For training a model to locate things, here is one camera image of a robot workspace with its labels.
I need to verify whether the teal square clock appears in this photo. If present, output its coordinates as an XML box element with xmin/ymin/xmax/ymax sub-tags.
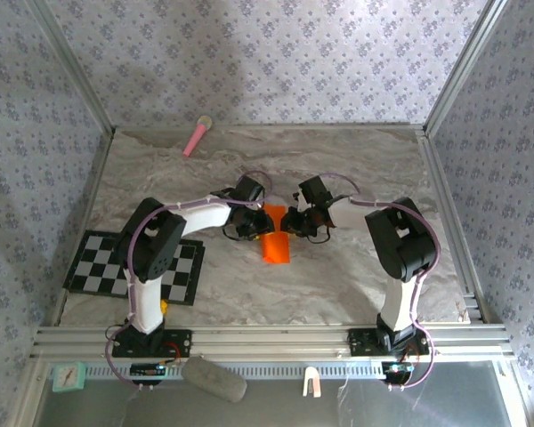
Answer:
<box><xmin>52</xmin><ymin>360</ymin><xmax>88</xmax><ymax>394</ymax></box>

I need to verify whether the pink toy microphone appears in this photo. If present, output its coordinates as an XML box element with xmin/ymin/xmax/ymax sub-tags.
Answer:
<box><xmin>182</xmin><ymin>115</ymin><xmax>214</xmax><ymax>158</ymax></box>

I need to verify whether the white plastic hook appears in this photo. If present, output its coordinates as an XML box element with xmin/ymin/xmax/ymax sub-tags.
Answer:
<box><xmin>303</xmin><ymin>367</ymin><xmax>322</xmax><ymax>397</ymax></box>

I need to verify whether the black grey checkerboard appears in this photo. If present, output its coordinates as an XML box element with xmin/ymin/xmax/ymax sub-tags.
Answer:
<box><xmin>63</xmin><ymin>230</ymin><xmax>206</xmax><ymax>307</ymax></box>

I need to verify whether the grey oblong pad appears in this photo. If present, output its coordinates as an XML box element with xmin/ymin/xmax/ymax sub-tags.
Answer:
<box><xmin>181</xmin><ymin>355</ymin><xmax>249</xmax><ymax>405</ymax></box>

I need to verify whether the long aluminium frame rail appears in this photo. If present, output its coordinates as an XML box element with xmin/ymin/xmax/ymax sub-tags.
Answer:
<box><xmin>28</xmin><ymin>324</ymin><xmax>515</xmax><ymax>360</ymax></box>

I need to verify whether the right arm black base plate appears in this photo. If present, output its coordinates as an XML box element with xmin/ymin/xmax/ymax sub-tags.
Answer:
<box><xmin>346</xmin><ymin>327</ymin><xmax>431</xmax><ymax>357</ymax></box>

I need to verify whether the grey slotted cable duct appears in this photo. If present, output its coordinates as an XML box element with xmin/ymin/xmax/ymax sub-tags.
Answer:
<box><xmin>84</xmin><ymin>359</ymin><xmax>384</xmax><ymax>377</ymax></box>

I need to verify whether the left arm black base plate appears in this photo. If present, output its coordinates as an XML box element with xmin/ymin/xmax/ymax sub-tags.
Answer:
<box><xmin>110</xmin><ymin>328</ymin><xmax>193</xmax><ymax>359</ymax></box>

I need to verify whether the aluminium side rail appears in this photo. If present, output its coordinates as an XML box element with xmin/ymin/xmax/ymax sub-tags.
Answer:
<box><xmin>416</xmin><ymin>128</ymin><xmax>489</xmax><ymax>324</ymax></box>
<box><xmin>48</xmin><ymin>128</ymin><xmax>117</xmax><ymax>326</ymax></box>

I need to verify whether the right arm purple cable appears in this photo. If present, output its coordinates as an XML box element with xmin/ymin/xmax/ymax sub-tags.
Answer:
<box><xmin>315</xmin><ymin>172</ymin><xmax>442</xmax><ymax>392</ymax></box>

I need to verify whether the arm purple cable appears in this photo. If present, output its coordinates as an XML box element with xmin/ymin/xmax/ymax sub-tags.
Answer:
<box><xmin>315</xmin><ymin>172</ymin><xmax>442</xmax><ymax>392</ymax></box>
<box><xmin>104</xmin><ymin>170</ymin><xmax>275</xmax><ymax>392</ymax></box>

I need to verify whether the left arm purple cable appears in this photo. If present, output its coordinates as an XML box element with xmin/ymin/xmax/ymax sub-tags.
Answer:
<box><xmin>104</xmin><ymin>170</ymin><xmax>275</xmax><ymax>392</ymax></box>

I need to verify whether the slanted aluminium frame post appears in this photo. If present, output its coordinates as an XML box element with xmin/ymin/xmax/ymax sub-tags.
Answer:
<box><xmin>26</xmin><ymin>0</ymin><xmax>117</xmax><ymax>134</ymax></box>
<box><xmin>422</xmin><ymin>0</ymin><xmax>508</xmax><ymax>134</ymax></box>

